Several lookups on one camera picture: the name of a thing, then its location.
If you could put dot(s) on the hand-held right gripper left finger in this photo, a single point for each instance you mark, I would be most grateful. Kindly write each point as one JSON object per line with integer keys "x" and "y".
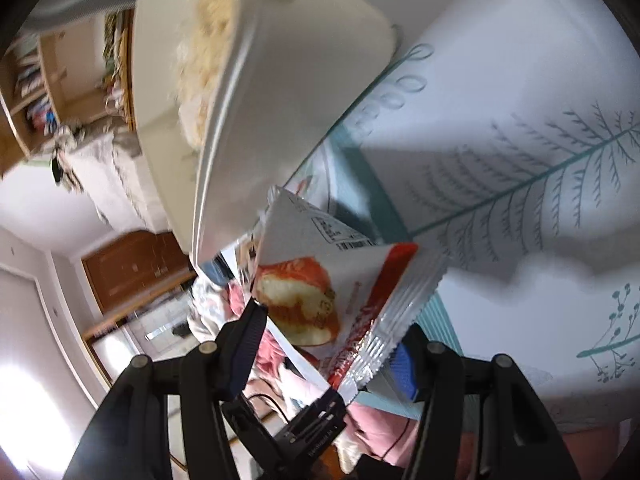
{"x": 245, "y": 355}

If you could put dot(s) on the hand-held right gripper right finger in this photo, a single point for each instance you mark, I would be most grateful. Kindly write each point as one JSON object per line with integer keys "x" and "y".
{"x": 406, "y": 367}

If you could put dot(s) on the red white bun packet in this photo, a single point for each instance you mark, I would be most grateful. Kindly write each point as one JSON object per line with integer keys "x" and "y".
{"x": 345, "y": 280}

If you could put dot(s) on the white plastic bin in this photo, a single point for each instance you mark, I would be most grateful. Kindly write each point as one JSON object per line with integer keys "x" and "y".
{"x": 320, "y": 75}

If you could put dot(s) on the puffed rice packet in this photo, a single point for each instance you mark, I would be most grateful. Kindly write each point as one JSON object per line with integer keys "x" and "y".
{"x": 205, "y": 55}

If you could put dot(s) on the pink blanket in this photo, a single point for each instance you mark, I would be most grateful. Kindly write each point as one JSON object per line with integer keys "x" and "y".
{"x": 370, "y": 422}

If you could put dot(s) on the floral blanket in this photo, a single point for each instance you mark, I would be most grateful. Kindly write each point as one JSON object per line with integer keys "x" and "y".
{"x": 207, "y": 300}

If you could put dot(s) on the brown wooden door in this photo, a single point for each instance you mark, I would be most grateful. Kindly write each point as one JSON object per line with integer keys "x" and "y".
{"x": 135, "y": 270}

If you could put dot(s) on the tree print tablecloth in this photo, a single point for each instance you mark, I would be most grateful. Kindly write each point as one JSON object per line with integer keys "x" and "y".
{"x": 525, "y": 110}

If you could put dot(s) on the wooden bookshelf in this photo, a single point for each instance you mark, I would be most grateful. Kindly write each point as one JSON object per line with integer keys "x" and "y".
{"x": 30, "y": 90}

